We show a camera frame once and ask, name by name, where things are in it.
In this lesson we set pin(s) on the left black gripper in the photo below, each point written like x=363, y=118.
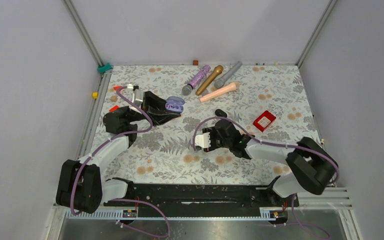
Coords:
x=155, y=107

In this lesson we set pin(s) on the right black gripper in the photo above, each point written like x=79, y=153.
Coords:
x=213, y=131

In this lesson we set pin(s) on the blue-grey earbud case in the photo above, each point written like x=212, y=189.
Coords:
x=174, y=104

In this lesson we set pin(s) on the black earbud charging case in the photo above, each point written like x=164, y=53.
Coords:
x=220, y=113

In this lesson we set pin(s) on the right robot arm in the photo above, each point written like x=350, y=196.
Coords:
x=312, y=169

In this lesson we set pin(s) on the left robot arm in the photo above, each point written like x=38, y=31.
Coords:
x=80, y=185

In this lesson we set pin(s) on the floral patterned table mat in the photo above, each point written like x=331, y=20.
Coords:
x=164, y=154

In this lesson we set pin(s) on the purple glitter microphone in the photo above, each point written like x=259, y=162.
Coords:
x=195, y=80

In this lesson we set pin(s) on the red plastic box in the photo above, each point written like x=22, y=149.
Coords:
x=264, y=120

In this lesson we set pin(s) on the grey microphone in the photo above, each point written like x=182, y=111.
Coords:
x=220, y=82

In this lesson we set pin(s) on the pink microphone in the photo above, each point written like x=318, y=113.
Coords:
x=217, y=93

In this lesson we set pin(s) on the yellow small cube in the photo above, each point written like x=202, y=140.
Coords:
x=95, y=95

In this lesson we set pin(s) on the teal corner clamp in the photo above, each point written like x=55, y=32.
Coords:
x=104, y=68

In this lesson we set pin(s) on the gold microphone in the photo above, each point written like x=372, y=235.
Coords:
x=215, y=73

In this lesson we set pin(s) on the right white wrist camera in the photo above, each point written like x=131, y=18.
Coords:
x=202, y=140

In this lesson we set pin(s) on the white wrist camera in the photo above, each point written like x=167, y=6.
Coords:
x=202, y=140
x=138, y=95

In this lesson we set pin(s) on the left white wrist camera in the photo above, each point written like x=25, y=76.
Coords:
x=138, y=95

